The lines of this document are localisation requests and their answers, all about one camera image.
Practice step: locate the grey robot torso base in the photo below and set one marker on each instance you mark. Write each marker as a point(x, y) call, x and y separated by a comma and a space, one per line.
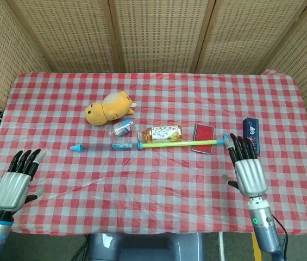
point(145, 247)

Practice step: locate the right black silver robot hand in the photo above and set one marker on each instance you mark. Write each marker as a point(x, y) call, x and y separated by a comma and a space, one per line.
point(251, 176)

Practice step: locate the green and blue water pump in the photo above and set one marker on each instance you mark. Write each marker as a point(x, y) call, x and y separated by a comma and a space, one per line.
point(169, 145)

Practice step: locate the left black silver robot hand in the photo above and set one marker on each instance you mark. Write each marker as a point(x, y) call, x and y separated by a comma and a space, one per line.
point(10, 190)

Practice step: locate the red ink pad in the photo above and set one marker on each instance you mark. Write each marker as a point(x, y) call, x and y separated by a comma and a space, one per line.
point(203, 133)

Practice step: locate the yellow plush toy animal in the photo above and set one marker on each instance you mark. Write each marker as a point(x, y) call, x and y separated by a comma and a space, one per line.
point(101, 111)

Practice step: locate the amber tea bottle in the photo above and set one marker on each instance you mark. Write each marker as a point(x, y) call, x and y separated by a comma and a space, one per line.
point(161, 134)

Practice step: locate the bamboo folding screen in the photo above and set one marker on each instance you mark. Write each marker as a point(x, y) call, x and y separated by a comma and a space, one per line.
point(158, 32)

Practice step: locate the dark blue printed box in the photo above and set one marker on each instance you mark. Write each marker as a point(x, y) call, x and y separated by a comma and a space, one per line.
point(251, 127)

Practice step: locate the small clear water bottle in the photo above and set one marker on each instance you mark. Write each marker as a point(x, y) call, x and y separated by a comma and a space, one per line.
point(120, 128)

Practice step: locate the red white checkered tablecloth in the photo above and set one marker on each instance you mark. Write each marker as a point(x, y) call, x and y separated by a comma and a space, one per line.
point(142, 195)

